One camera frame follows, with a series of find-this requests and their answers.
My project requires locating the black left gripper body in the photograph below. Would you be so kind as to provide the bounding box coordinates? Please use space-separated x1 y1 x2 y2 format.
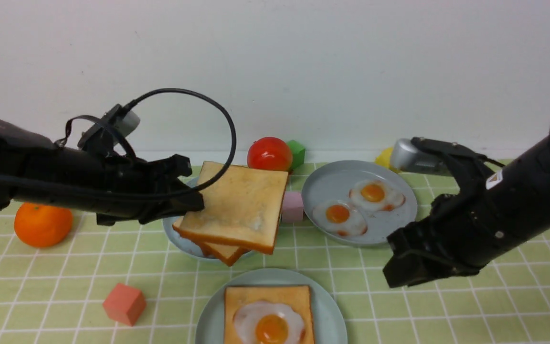
96 154 204 226

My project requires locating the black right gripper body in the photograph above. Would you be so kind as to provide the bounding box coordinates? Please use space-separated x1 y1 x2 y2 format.
383 193 500 288

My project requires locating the toast slice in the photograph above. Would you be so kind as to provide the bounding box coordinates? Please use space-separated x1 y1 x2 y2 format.
193 241 250 267
224 285 315 344
175 165 289 255

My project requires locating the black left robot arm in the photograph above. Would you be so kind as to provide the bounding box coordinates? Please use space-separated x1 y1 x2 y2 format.
0 119 204 226

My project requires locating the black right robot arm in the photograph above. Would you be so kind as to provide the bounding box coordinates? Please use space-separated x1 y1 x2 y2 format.
383 131 550 288

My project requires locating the grey plate under toast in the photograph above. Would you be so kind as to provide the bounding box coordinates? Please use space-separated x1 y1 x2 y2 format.
162 178 256 261

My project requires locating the grey plate with eggs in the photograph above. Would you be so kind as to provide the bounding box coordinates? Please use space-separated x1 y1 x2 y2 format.
302 160 418 247

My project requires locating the yellow foam cube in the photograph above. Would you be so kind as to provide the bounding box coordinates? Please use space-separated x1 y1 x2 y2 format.
375 146 401 173

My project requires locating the orange mandarin fruit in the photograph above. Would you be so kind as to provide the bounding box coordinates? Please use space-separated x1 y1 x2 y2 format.
13 203 74 248

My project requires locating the salmon red foam cube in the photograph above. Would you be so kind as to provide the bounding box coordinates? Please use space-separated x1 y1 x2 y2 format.
102 283 147 327

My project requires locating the red pomegranate fruit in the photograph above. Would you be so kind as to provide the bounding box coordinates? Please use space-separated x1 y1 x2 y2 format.
246 137 293 172

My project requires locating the pink foam cube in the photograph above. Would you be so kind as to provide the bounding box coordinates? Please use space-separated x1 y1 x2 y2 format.
281 191 304 224

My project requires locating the green foam cube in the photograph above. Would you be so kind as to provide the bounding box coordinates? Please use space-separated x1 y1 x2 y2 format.
286 140 306 172

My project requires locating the light blue empty plate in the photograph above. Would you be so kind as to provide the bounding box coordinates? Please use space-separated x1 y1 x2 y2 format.
194 268 349 344

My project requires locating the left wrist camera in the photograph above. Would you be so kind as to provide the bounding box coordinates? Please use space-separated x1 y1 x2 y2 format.
78 104 140 157

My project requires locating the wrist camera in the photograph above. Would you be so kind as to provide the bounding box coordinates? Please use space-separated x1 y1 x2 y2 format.
78 104 140 157
389 139 451 176

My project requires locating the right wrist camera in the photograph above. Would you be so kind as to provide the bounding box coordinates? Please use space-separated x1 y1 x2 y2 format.
389 139 451 176

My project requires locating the black camera cable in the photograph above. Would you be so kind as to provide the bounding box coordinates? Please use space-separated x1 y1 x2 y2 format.
0 88 237 201

